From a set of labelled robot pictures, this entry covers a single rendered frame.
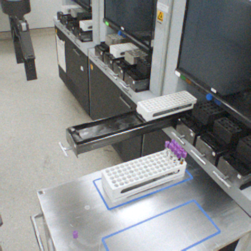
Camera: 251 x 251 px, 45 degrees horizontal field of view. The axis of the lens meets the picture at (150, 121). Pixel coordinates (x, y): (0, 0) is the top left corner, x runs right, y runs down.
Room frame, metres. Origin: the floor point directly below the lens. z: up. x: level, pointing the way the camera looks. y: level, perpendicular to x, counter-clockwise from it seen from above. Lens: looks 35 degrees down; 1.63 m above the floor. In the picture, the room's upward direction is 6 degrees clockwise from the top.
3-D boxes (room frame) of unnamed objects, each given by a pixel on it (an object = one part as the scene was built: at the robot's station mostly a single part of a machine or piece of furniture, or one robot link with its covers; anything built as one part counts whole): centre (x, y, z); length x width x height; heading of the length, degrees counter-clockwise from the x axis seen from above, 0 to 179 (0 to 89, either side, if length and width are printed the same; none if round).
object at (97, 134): (1.19, 0.07, 0.78); 0.73 x 0.14 x 0.09; 125
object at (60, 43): (2.72, 0.94, 0.43); 0.27 x 0.02 x 0.36; 35
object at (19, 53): (0.89, 0.44, 1.22); 0.03 x 0.01 x 0.07; 125
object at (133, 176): (0.79, 0.00, 0.85); 0.30 x 0.10 x 0.06; 123
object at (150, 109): (1.29, -0.08, 0.83); 0.30 x 0.10 x 0.06; 125
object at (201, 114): (1.22, -0.24, 0.85); 0.12 x 0.02 x 0.06; 36
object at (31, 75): (0.78, 0.36, 1.22); 0.03 x 0.01 x 0.07; 125
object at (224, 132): (1.10, -0.33, 0.85); 0.12 x 0.02 x 0.06; 35
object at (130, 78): (1.81, -0.11, 0.78); 0.73 x 0.14 x 0.09; 125
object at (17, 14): (0.84, 0.40, 1.36); 0.08 x 0.07 x 0.09; 35
